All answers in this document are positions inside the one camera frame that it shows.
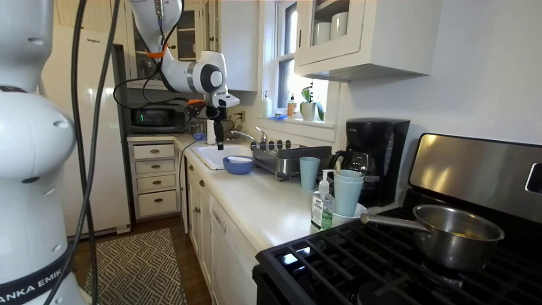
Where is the stack of teal cups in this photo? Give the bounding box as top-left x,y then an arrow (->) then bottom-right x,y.
333,169 -> 365,218

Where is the white dishwasher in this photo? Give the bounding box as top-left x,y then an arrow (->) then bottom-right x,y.
209,196 -> 260,305

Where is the window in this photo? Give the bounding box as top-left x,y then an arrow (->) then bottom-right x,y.
263,0 -> 335,127

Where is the black cable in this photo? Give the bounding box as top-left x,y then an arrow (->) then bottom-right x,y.
177,139 -> 201,234

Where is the white cabinet door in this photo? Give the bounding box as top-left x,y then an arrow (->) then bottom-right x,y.
199,186 -> 213,286
188,177 -> 202,256

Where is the patterned floor rug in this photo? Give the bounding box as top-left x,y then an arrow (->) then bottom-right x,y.
82,228 -> 188,305

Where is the grey dish rack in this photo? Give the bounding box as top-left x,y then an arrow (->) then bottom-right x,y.
250,143 -> 333,181

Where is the white drawer cabinet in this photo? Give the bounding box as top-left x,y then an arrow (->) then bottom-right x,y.
127,134 -> 183,222

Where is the row of black-handled utensils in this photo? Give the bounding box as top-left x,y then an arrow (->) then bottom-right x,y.
253,139 -> 293,152

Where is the steel saucepan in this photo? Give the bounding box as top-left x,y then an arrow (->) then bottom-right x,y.
359,204 -> 506,272

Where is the hand sanitizer pump bottle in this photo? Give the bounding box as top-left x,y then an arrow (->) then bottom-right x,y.
310,169 -> 336,232

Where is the row of white mugs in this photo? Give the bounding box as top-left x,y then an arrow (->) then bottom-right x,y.
313,11 -> 349,46

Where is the black coffee maker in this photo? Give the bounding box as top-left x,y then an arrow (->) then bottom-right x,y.
328,117 -> 411,208

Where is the white drawer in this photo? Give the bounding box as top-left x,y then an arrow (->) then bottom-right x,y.
133,144 -> 176,160
138,190 -> 179,218
134,159 -> 177,175
136,174 -> 177,191

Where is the white refrigerator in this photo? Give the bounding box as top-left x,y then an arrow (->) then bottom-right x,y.
39,25 -> 131,238

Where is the chrome tap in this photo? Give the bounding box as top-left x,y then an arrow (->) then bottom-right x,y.
230,126 -> 268,145

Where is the blue bowl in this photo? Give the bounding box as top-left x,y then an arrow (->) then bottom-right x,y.
222,155 -> 255,175

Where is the teal plastic cup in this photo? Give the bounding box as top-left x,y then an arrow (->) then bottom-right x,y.
299,156 -> 321,191

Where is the black microwave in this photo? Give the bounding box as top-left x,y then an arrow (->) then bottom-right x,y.
129,103 -> 192,134

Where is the white soap bottle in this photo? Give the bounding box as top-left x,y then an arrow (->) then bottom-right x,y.
261,90 -> 273,118

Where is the white sink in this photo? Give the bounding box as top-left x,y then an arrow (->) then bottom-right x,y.
191,144 -> 255,171

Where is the potted plant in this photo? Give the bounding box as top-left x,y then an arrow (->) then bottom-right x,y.
299,82 -> 325,122

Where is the steel pot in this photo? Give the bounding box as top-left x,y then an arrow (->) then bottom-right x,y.
276,158 -> 301,178

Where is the black steel stove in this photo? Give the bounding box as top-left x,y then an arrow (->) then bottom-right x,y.
252,132 -> 542,305

